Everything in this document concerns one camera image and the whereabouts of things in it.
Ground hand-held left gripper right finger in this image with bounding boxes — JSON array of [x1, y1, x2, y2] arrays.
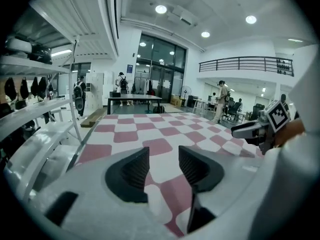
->
[[178, 145, 266, 235]]

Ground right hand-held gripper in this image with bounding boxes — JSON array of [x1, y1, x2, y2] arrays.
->
[[231, 100, 292, 155]]

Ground glass entrance door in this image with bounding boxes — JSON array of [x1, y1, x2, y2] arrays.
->
[[133, 33, 188, 105]]

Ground white lockers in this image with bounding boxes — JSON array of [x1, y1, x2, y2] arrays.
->
[[86, 71, 114, 109]]

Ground person's right forearm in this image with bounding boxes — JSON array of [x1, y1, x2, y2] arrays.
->
[[274, 120, 306, 148]]

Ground black standing fan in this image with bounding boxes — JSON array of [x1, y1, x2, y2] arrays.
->
[[180, 85, 192, 107]]

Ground wooden pallet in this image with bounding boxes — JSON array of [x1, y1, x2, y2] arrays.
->
[[80, 107, 107, 129]]

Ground black table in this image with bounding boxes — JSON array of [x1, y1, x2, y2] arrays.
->
[[107, 93, 163, 115]]

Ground cardboard boxes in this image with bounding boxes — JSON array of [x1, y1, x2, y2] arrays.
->
[[171, 95, 185, 107]]

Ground pink white checkered cloth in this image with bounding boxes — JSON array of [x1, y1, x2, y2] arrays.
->
[[74, 111, 265, 239]]

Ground black balcony railing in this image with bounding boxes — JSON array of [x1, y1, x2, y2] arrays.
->
[[198, 55, 295, 77]]

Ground black office chair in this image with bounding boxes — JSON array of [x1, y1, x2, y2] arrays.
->
[[226, 97, 244, 122], [251, 103, 266, 121]]

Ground ceiling air conditioner unit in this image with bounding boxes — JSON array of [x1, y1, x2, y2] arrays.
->
[[167, 5, 200, 27]]

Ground black hanging bag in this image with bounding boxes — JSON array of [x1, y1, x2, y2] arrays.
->
[[19, 77, 30, 100], [30, 76, 40, 98], [4, 77, 18, 101], [37, 76, 48, 99]]

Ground black helmet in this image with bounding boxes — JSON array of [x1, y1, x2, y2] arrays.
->
[[28, 43, 54, 65]]

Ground white metal shelf rack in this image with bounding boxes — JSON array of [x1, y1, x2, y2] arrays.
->
[[0, 33, 84, 202]]

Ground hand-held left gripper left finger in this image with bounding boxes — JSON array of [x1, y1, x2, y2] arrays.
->
[[32, 147, 176, 239]]

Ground white helmet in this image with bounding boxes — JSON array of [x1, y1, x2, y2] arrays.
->
[[4, 37, 34, 57]]

